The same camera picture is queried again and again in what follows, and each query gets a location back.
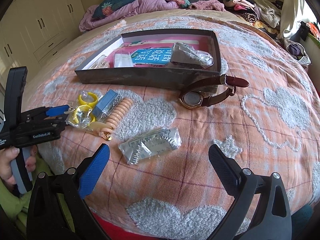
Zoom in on bag of clothes on floor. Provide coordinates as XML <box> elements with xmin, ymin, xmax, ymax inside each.
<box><xmin>283</xmin><ymin>38</ymin><xmax>311</xmax><ymax>67</ymax></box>

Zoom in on brown leather strap wristwatch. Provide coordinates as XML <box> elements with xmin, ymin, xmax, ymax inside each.
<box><xmin>178</xmin><ymin>74</ymin><xmax>249</xmax><ymax>110</ymax></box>

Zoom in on silver jewelry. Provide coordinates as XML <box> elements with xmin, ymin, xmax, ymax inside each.
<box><xmin>170</xmin><ymin>42</ymin><xmax>214</xmax><ymax>69</ymax></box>

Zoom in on yellow rings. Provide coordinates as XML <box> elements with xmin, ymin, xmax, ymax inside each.
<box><xmin>65</xmin><ymin>90</ymin><xmax>99</xmax><ymax>129</ymax></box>

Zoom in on cream curtain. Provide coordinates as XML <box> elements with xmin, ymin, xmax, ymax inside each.
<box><xmin>277</xmin><ymin>0</ymin><xmax>305</xmax><ymax>39</ymax></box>

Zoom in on person's left hand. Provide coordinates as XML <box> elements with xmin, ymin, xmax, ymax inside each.
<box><xmin>0</xmin><ymin>146</ymin><xmax>40</xmax><ymax>188</ymax></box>

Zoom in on dark cardboard box tray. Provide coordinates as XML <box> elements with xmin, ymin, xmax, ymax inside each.
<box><xmin>75</xmin><ymin>29</ymin><xmax>221</xmax><ymax>90</ymax></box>

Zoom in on pink booklet with blue label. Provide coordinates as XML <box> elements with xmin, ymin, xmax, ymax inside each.
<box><xmin>107</xmin><ymin>37</ymin><xmax>210</xmax><ymax>68</ymax></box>

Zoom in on pink fuzzy garment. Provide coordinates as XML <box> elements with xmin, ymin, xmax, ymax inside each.
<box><xmin>189</xmin><ymin>0</ymin><xmax>226</xmax><ymax>11</ymax></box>

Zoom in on tan bed sheet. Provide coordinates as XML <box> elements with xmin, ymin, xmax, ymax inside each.
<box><xmin>22</xmin><ymin>8</ymin><xmax>249</xmax><ymax>98</ymax></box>

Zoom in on orange plaid floral blanket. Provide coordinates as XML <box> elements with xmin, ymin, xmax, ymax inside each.
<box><xmin>23</xmin><ymin>18</ymin><xmax>319</xmax><ymax>239</ymax></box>

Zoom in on cream hair claw clip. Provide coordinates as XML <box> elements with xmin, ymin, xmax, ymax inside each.
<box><xmin>89</xmin><ymin>55</ymin><xmax>110</xmax><ymax>69</ymax></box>

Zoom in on clothes on window sill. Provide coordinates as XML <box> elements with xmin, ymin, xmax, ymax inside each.
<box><xmin>290</xmin><ymin>21</ymin><xmax>319</xmax><ymax>42</ymax></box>

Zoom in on small clear earring bag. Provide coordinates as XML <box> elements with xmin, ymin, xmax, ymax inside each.
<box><xmin>114</xmin><ymin>51</ymin><xmax>133</xmax><ymax>68</ymax></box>

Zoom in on cream built-in wardrobe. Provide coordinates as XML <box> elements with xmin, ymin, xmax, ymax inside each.
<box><xmin>1</xmin><ymin>0</ymin><xmax>84</xmax><ymax>86</ymax></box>

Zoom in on purple crumpled quilt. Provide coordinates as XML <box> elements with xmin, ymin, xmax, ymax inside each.
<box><xmin>79</xmin><ymin>0</ymin><xmax>179</xmax><ymax>33</ymax></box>

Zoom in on pile of clothes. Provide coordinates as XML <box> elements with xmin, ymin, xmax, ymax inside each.
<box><xmin>223</xmin><ymin>0</ymin><xmax>283</xmax><ymax>36</ymax></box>

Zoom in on silver chain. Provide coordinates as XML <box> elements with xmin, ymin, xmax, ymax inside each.
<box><xmin>118</xmin><ymin>126</ymin><xmax>182</xmax><ymax>166</ymax></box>

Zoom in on dark floral pillow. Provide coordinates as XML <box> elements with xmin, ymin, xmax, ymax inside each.
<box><xmin>92</xmin><ymin>0</ymin><xmax>191</xmax><ymax>20</ymax></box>

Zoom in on small blue plastic box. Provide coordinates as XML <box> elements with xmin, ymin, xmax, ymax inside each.
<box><xmin>92</xmin><ymin>89</ymin><xmax>123</xmax><ymax>122</ymax></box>

